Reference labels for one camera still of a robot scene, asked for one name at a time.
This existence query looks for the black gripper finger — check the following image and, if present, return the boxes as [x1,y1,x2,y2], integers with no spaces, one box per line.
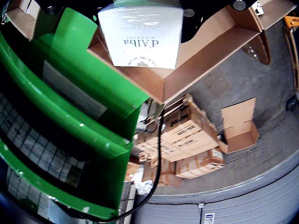
[38,0,115,25]
[180,0,255,44]

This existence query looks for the white d'Alba carton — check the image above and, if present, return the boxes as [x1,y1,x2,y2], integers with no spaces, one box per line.
[97,4,184,70]

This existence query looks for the open floor cardboard box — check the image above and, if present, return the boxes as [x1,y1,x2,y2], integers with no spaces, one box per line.
[218,98,260,154]

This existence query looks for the yellow metal machine part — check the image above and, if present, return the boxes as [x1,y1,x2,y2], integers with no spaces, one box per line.
[284,15,299,28]

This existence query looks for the green metal shelf unit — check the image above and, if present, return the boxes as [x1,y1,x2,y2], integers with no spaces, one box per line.
[0,7,150,221]

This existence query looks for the stacked floor cartons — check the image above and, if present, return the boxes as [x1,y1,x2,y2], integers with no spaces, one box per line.
[133,93,226,187]

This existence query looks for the crumpled white wrapping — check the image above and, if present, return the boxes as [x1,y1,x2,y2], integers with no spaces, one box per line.
[133,168,154,196]

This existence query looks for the black hanging power cable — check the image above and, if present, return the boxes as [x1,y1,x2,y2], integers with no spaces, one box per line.
[98,104,165,224]

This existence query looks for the black wire mesh panel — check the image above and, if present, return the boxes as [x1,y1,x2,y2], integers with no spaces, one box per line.
[0,93,87,217]

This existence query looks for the blue white wall sticker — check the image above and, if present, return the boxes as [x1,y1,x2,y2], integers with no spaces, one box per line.
[204,212,217,224]

